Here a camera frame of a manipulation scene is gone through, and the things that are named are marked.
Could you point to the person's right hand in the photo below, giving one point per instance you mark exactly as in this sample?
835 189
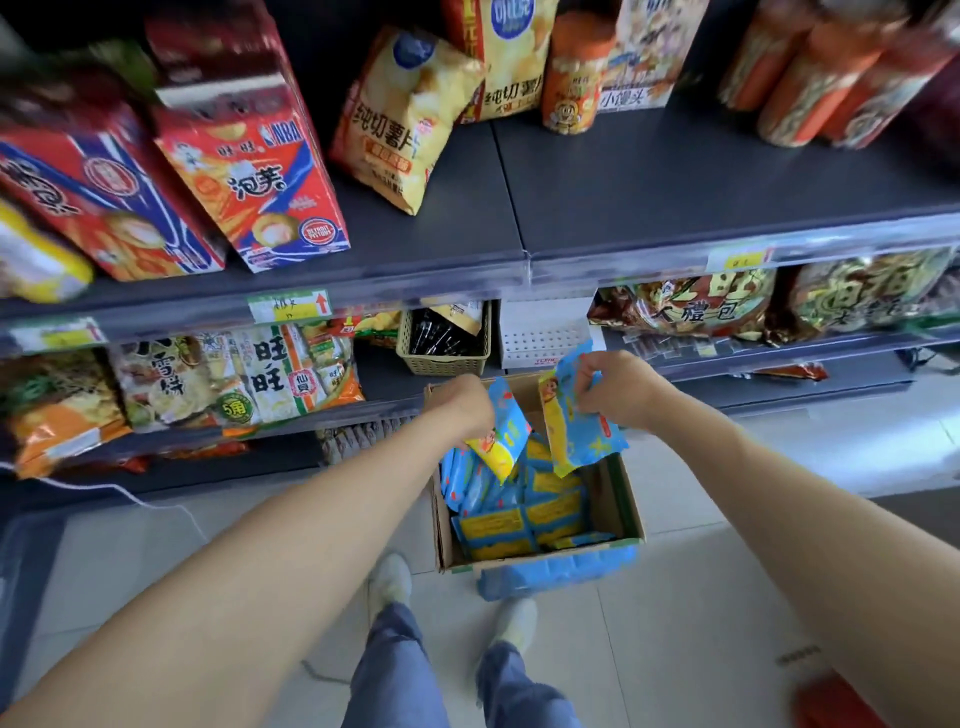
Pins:
626 390

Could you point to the person's left hand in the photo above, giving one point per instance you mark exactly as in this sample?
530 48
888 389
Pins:
465 405

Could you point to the brown cardboard box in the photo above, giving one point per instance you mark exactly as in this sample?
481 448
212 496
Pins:
622 502

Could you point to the blue wipe packets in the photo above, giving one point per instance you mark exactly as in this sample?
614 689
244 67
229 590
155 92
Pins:
555 514

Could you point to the dark grey shelf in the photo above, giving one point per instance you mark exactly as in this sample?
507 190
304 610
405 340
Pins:
675 180

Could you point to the person's right forearm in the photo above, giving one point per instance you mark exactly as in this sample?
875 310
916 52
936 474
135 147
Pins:
825 555

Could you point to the person's left forearm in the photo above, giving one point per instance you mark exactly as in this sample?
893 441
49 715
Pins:
225 592

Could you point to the person's left white shoe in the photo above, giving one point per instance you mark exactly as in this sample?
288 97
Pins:
390 585

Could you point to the person's white shoe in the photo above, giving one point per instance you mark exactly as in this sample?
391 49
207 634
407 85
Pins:
516 624
390 585

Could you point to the person's right white shoe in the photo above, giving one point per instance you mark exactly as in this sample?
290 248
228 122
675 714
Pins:
516 624

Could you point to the person's left leg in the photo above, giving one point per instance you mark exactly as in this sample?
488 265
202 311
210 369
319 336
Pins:
394 675

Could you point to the person's leg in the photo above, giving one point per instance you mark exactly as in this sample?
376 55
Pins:
394 675
521 690

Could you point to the person's right leg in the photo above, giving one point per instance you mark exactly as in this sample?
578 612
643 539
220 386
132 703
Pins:
521 690

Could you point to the red blue snack box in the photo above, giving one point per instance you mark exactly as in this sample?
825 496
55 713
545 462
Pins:
105 202
255 187

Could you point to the beige woven basket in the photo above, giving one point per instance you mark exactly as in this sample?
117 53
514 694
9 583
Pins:
442 365

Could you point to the bundle of dark sachets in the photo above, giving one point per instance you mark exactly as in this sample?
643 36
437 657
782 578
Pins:
442 337

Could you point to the beige sachet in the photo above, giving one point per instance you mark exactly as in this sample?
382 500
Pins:
461 315

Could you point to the white perforated plastic tray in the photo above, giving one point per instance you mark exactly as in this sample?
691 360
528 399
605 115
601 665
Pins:
544 337

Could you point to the brown gift snack bag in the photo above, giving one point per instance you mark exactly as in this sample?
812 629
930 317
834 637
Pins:
862 292
690 304

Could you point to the green white wafer pack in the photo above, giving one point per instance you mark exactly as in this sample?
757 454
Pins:
360 439

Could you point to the red yellow snack bag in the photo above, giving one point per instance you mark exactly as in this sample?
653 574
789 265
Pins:
371 326

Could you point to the green yellow price tag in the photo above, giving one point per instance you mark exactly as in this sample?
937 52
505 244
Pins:
56 335
289 307
739 259

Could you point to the white rice cracker multipack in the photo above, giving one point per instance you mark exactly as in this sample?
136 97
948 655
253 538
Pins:
281 375

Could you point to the blue plastic pack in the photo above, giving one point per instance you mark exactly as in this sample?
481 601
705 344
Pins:
555 574

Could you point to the orange red snack packet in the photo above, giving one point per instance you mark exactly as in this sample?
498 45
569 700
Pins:
206 450

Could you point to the yellow potato chip bag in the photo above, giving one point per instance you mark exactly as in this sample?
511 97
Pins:
397 120

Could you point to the beige rice cracker bag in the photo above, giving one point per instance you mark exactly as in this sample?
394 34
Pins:
169 386

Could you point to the orange lidded snack jar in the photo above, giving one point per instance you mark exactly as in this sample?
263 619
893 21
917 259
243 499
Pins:
577 75

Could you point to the orange red snack can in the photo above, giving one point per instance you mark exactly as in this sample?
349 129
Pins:
765 52
817 90
885 97

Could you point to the red plastic basket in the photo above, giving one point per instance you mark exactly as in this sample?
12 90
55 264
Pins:
836 705

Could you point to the orange green snack bag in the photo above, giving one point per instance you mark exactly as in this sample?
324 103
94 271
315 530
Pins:
60 412

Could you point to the dark red snack bag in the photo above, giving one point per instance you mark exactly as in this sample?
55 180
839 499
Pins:
937 112

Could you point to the yellow plastic bottle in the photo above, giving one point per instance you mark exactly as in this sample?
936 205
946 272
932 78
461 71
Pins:
37 259

